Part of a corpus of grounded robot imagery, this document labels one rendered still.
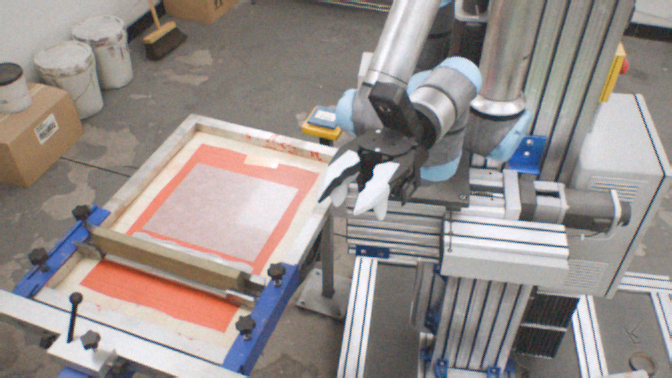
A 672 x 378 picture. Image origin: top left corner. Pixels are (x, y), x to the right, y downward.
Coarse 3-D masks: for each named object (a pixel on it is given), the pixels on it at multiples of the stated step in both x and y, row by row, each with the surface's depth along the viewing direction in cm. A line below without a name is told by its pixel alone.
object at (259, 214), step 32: (256, 192) 178; (288, 192) 178; (224, 224) 168; (256, 224) 168; (288, 224) 168; (224, 256) 160; (256, 256) 160; (192, 288) 152; (192, 320) 145; (224, 320) 145
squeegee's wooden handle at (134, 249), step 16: (96, 240) 153; (112, 240) 151; (128, 240) 150; (144, 240) 150; (128, 256) 153; (144, 256) 150; (160, 256) 147; (176, 256) 146; (192, 256) 146; (176, 272) 149; (192, 272) 146; (208, 272) 144; (224, 272) 143; (240, 272) 143; (224, 288) 146; (240, 288) 145
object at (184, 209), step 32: (192, 160) 189; (224, 160) 189; (160, 192) 178; (192, 192) 178; (224, 192) 178; (160, 224) 168; (192, 224) 168; (96, 288) 152; (128, 288) 152; (160, 288) 152
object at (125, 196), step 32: (192, 128) 197; (224, 128) 195; (160, 160) 183; (320, 160) 188; (128, 192) 173; (320, 224) 165; (288, 256) 155; (96, 320) 141; (128, 320) 141; (192, 352) 135; (224, 352) 135
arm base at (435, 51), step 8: (448, 32) 167; (432, 40) 167; (440, 40) 167; (448, 40) 169; (424, 48) 168; (432, 48) 168; (440, 48) 168; (448, 48) 170; (424, 56) 169; (432, 56) 169; (440, 56) 169; (416, 64) 172; (424, 64) 170; (432, 64) 170
